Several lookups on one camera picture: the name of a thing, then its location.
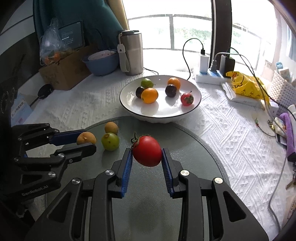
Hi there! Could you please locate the large red tomato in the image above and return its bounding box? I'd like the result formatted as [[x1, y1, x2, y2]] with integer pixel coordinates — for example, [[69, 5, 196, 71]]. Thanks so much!
[[131, 132, 162, 167]]

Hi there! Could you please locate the blue white booklet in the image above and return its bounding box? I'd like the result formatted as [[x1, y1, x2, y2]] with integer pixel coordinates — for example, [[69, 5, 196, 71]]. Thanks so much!
[[11, 93, 33, 126]]

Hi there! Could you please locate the brown longan lower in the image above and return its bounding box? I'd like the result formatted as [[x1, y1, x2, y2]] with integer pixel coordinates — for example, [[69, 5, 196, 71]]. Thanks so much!
[[76, 132, 97, 145]]

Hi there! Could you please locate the brown longan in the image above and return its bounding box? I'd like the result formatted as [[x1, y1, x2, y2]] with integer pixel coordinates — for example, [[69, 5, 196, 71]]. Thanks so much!
[[104, 121, 119, 135], [76, 132, 97, 145]]

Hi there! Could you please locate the black round object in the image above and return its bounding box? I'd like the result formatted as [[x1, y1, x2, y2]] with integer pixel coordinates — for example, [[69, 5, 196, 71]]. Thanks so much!
[[30, 83, 54, 107]]

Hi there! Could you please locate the green fruit on mat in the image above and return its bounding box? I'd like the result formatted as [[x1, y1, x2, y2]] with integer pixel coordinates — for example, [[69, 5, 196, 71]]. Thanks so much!
[[101, 133, 119, 151]]

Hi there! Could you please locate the round grey glass mat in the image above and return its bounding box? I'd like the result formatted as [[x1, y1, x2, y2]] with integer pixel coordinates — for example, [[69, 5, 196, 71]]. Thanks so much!
[[45, 115, 231, 241]]

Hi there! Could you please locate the brown longan upper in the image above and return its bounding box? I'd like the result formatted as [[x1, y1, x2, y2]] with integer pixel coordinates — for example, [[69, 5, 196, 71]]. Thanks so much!
[[104, 121, 119, 135]]

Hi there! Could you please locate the white knitted tablecloth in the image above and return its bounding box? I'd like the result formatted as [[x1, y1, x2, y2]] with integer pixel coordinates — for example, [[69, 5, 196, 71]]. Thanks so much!
[[26, 70, 295, 240]]

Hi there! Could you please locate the cardboard box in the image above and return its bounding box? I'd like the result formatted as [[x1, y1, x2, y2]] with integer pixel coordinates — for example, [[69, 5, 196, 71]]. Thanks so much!
[[39, 44, 97, 90]]

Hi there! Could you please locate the clear plastic bag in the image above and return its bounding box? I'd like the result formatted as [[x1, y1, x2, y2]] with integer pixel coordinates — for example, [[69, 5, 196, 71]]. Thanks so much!
[[40, 18, 73, 66]]

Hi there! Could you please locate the dark plum left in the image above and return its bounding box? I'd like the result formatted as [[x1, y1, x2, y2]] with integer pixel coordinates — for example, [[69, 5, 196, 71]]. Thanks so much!
[[135, 86, 145, 98]]

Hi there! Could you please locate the dark plum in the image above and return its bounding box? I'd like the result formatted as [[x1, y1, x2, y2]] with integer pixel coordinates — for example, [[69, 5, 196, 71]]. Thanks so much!
[[165, 84, 178, 98], [135, 86, 145, 98]]

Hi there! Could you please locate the blue plastic bowl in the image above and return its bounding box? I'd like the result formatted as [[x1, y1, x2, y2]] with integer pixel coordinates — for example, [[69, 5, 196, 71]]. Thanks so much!
[[83, 50, 119, 76]]

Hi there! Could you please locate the purple cloth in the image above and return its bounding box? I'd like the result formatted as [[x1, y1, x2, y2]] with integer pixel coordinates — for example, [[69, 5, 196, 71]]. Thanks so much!
[[280, 113, 295, 162]]

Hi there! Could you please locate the white round bowl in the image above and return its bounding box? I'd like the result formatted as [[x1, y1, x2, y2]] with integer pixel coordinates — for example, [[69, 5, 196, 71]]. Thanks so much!
[[119, 75, 202, 123]]

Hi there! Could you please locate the orange fruit front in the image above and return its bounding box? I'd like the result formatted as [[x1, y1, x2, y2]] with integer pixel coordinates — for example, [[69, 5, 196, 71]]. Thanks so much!
[[141, 88, 159, 104]]

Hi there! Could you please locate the orange fruit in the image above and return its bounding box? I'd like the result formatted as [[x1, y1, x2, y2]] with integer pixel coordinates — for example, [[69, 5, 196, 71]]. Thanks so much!
[[167, 77, 181, 90], [141, 88, 159, 104]]

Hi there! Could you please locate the green lime in bowl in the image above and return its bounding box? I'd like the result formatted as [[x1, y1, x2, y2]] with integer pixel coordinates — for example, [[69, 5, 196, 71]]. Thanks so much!
[[140, 78, 154, 89]]

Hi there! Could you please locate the dark plum right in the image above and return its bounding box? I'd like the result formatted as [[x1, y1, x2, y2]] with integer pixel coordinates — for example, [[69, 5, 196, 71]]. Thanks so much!
[[165, 84, 178, 98]]

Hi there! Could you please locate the stainless steel tumbler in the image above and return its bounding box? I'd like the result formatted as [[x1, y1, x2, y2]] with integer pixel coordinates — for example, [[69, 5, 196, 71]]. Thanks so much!
[[117, 30, 144, 76]]

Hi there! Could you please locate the small red tomato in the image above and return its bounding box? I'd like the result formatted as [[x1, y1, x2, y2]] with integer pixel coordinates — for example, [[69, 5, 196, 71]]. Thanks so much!
[[181, 91, 194, 106]]

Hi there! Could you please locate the teal curtain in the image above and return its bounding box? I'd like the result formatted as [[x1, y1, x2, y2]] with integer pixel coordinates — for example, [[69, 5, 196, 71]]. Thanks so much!
[[33, 0, 125, 53]]

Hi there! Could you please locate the orange fruit back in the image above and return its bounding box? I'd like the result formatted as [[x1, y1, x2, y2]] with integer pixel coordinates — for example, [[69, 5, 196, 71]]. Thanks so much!
[[167, 77, 181, 90]]

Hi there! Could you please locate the yellow duck bag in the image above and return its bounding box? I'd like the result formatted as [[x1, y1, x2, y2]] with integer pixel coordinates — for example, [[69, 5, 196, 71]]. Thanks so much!
[[226, 71, 269, 103]]

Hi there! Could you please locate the white perforated basket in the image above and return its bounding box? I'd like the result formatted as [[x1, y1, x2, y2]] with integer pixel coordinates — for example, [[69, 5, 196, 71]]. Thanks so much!
[[268, 72, 296, 115]]

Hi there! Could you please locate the white power strip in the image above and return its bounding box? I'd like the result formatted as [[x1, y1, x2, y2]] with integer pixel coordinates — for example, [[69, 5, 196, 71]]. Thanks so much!
[[195, 69, 232, 85]]

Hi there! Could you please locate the black power adapter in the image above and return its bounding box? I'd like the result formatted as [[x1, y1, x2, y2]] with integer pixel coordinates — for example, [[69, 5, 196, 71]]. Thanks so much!
[[219, 55, 235, 77]]

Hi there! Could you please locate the grey cable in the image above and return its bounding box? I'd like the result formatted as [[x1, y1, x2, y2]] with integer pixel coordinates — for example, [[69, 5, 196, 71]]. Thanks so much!
[[268, 155, 289, 233]]

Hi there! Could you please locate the white charger with cable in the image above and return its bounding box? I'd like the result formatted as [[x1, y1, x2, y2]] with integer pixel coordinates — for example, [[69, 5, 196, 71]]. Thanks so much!
[[182, 38, 209, 80]]

